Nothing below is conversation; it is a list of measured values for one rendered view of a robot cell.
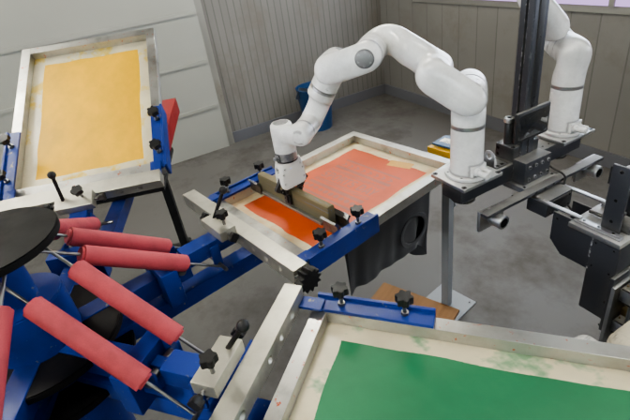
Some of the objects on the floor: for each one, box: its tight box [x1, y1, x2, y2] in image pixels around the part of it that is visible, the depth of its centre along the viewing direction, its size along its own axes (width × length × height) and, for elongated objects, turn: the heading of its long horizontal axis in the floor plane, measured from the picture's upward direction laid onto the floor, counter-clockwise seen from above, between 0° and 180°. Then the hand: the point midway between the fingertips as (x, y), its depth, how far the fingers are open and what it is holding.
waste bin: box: [295, 82, 333, 132], centre depth 478 cm, size 44×39×50 cm
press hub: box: [0, 206, 137, 420], centre depth 132 cm, size 40×40×135 cm
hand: (293, 196), depth 160 cm, fingers open, 4 cm apart
